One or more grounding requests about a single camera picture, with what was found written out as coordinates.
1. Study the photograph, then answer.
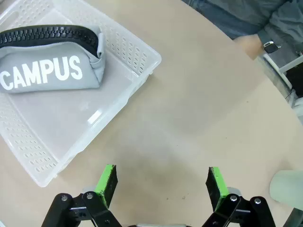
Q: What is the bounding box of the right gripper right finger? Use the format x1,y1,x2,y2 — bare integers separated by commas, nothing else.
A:
200,166,276,227

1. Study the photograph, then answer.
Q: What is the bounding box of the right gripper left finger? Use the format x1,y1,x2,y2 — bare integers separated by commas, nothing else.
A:
41,164,124,227

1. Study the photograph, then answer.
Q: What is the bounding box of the person's left forearm grey sleeve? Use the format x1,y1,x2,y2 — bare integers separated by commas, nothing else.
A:
257,0,303,54

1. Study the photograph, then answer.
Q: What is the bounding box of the translucent white plastic basket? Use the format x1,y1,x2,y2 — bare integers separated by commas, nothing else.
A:
0,0,162,188

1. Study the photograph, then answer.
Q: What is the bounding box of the person's left hand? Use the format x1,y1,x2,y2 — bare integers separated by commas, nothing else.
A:
233,34,264,60

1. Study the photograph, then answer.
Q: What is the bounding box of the pale green cup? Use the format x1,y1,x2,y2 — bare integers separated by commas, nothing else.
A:
269,169,303,210

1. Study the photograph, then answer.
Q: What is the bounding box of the white desk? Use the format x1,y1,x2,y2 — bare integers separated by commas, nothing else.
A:
261,52,303,110

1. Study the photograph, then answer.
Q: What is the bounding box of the grey CAMPUS pencil case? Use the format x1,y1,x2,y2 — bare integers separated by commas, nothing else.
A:
0,24,107,95

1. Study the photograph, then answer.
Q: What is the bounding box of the silver smartwatch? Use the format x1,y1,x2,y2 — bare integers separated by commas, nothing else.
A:
262,40,282,54

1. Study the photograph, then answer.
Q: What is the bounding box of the person in dark jacket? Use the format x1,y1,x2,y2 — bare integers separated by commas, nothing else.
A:
181,0,275,40

